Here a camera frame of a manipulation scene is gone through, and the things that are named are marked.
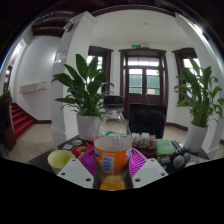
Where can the dark wooden double door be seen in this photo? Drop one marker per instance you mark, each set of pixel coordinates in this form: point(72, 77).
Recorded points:
point(143, 76)

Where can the green exit sign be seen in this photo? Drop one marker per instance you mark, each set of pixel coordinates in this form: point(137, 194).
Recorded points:
point(136, 46)

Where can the potted plant, white pot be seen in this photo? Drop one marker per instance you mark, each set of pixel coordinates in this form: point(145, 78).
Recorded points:
point(200, 100)
point(85, 93)

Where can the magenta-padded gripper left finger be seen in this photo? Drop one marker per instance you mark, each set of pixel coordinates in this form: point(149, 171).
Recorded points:
point(75, 171)

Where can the dark-framed window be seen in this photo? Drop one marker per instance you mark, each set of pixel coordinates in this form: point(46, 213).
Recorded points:
point(106, 60)
point(185, 58)

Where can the orange drink plastic bottle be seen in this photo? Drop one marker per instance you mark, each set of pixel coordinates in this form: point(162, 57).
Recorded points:
point(112, 151)

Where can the pale yellow paper cup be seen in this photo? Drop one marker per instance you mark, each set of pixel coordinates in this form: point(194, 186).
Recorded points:
point(58, 159)

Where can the red carpeted staircase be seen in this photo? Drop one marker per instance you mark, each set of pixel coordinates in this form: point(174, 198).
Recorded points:
point(20, 120)

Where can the green sponge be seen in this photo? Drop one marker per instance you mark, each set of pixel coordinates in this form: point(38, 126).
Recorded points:
point(165, 147)

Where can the black chair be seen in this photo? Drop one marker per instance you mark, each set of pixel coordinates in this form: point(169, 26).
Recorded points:
point(148, 120)

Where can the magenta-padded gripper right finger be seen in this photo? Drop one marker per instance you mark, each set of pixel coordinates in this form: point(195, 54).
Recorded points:
point(150, 170)

